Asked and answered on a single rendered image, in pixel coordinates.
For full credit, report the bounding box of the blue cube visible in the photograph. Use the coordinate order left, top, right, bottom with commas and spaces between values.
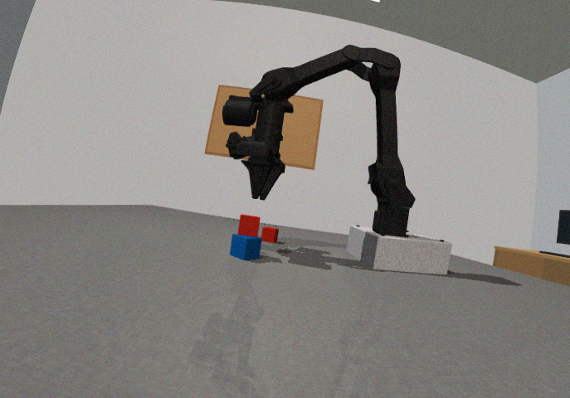
230, 234, 261, 260

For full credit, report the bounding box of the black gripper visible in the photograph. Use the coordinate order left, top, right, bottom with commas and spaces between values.
235, 124, 285, 201

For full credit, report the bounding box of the red cube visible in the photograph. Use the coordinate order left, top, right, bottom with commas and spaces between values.
238, 215, 260, 238
261, 227, 279, 243

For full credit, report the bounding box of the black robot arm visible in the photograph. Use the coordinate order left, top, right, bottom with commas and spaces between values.
222, 45, 416, 238

